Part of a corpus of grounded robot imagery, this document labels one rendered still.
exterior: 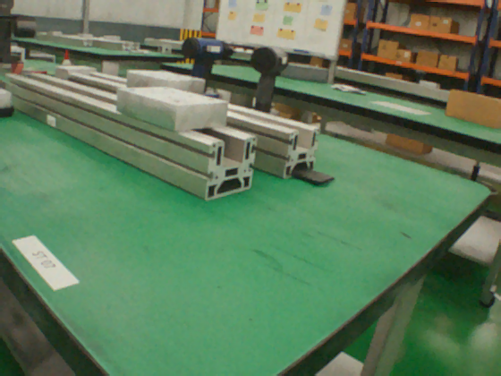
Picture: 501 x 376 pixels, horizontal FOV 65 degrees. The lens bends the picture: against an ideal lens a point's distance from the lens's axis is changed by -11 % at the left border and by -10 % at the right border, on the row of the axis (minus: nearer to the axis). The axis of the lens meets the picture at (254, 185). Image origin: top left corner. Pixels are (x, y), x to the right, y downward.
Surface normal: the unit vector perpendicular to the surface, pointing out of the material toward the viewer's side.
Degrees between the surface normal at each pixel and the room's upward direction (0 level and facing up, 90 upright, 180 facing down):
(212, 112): 90
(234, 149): 90
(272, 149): 90
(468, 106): 89
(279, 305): 0
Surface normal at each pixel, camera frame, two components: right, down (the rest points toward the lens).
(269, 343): 0.13, -0.94
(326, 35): -0.65, 0.16
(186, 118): 0.76, 0.30
